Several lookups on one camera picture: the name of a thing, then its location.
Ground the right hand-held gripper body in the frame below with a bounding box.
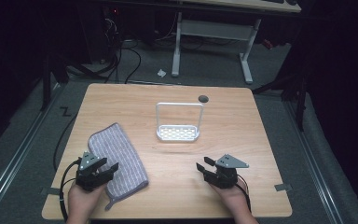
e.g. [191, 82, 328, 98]
[202, 153, 250, 189]

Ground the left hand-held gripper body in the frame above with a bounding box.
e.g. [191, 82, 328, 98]
[75, 151, 115, 192]

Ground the grey striped towel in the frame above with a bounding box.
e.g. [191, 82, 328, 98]
[87, 121, 150, 212]

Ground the person's left hand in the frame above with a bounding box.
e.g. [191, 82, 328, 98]
[67, 182, 108, 220]

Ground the person's right hand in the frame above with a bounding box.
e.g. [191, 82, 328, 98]
[209, 183, 252, 217]

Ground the grey tape strip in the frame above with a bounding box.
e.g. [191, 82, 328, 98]
[40, 187, 60, 196]
[274, 183, 293, 192]

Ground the black metal stand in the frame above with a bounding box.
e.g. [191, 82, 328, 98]
[251, 74, 308, 133]
[39, 52, 71, 112]

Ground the white-legged wooden desk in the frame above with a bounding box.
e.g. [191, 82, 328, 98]
[171, 0, 302, 85]

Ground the right hand-held gripper black cable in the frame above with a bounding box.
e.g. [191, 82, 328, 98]
[236, 174, 252, 214]

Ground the hand-held gripper black cable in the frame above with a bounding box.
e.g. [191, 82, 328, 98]
[59, 160, 82, 222]
[236, 174, 252, 214]

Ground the left hand-held gripper black cable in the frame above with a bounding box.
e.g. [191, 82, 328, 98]
[59, 160, 82, 222]

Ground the white rack with handle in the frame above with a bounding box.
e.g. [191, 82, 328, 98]
[155, 102, 205, 143]

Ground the thin black floor cable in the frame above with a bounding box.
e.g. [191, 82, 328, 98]
[52, 113, 78, 172]

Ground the metal floor rail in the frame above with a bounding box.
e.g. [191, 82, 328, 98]
[0, 83, 63, 222]
[283, 99, 344, 224]

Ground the bundle of black floor cables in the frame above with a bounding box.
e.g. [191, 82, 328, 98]
[97, 17, 143, 85]

